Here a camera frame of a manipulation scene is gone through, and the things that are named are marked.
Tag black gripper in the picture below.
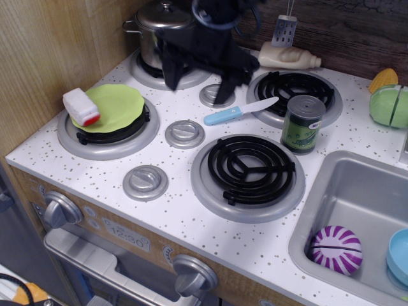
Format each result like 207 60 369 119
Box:
156 24 259 105

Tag steel cooking pot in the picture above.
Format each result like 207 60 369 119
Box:
122 20 162 69

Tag steel pot lid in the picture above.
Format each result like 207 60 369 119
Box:
135 0 194 31

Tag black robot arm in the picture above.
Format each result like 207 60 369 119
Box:
156 1 259 105

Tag back left black burner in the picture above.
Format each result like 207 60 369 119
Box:
130 49 211 91

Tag grey stovetop knob upper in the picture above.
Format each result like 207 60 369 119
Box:
199 84 235 108

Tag grey stovetop knob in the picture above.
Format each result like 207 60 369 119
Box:
165 120 205 149
199 84 235 108
122 165 169 201

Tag grey stovetop knob middle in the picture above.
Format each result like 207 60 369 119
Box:
165 120 205 149

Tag green plastic plate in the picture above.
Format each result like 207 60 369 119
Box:
71 84 145 133

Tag cream toy bottle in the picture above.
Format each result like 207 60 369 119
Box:
258 41 322 69

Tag steel slotted spatula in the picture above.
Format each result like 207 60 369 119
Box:
271 1 298 48

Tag green toy tin can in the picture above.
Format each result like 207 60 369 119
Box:
280 95 326 155

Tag front right black burner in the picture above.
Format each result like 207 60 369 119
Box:
191 134 305 224

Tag front left black burner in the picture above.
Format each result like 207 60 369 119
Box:
57 99 159 161

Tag grey stovetop knob front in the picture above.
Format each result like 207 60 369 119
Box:
122 165 169 201

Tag white and red toy block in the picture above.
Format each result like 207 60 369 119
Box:
62 88 101 127

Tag yellow toy corn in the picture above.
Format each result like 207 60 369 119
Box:
368 68 398 93

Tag green toy cabbage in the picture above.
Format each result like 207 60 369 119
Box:
369 84 407 128

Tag left oven knob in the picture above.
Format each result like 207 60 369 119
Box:
44 191 83 229

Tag oven knob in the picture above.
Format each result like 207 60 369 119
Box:
44 191 83 229
173 254 219 297

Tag right oven knob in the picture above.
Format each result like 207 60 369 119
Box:
173 254 219 297

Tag grey sink basin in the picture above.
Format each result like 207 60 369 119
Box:
289 151 407 305

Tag purple white toy onion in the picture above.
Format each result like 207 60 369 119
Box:
310 226 363 276

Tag light blue bowl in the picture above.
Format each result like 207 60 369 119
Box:
386 228 407 286

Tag orange toy on floor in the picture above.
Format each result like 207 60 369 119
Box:
12 282 48 305

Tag blue handled toy knife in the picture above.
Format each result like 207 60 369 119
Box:
203 97 279 126

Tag grey oven door handle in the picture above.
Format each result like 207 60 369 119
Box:
44 229 202 305

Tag black cable on floor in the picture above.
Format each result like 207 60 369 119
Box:
0 273 34 306

